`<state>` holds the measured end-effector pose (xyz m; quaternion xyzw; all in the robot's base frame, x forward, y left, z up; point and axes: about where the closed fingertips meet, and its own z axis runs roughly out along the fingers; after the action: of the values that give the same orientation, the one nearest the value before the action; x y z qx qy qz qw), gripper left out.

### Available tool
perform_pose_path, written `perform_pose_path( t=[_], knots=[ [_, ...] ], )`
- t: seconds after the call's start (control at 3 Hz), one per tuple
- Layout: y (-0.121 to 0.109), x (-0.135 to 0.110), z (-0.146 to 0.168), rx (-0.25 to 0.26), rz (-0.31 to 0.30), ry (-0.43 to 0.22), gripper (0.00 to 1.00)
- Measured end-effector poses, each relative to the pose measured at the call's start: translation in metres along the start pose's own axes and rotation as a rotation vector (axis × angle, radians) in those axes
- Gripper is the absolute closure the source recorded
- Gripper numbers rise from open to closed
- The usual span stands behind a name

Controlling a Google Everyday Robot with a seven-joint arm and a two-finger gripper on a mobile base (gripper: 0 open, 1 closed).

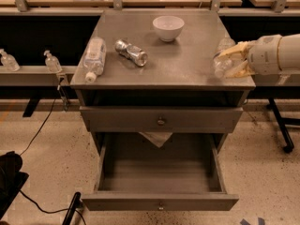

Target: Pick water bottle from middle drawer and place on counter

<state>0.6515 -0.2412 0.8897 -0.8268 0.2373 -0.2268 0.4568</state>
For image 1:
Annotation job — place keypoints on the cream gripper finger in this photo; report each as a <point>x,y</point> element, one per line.
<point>237,52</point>
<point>238,69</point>

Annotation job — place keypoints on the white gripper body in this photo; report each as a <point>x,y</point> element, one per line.
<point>266,56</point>

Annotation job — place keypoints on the clear crinkled water bottle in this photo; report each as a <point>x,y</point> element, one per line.
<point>221,65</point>

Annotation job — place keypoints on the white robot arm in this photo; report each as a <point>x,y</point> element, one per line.
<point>288,55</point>

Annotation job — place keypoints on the grey drawer cabinet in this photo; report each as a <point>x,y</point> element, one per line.
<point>178,73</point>

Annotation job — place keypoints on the white paper under drawer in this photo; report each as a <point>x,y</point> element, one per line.
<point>157,138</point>

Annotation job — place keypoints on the clear labelled water bottle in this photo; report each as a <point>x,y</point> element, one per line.
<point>94,60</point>

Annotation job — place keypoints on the open grey middle drawer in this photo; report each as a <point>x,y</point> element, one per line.
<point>182,175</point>

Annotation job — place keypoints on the closed grey top drawer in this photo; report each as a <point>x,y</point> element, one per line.
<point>160,119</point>

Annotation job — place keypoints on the pump sanitizer bottle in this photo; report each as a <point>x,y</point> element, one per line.
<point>8,61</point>
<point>52,62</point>

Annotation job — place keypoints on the left pump sanitizer bottle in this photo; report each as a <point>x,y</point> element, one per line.
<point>8,61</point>

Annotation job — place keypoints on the black wheeled stand base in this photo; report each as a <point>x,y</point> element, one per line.
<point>282,123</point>

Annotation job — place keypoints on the white bowl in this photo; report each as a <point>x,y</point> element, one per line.
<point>168,28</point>

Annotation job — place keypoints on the crushed silver can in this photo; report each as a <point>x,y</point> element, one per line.
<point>135,54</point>

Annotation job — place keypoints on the black stand leg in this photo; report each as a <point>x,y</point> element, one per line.
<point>75,203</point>

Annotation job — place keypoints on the black object bottom left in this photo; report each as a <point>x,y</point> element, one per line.
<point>12,179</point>

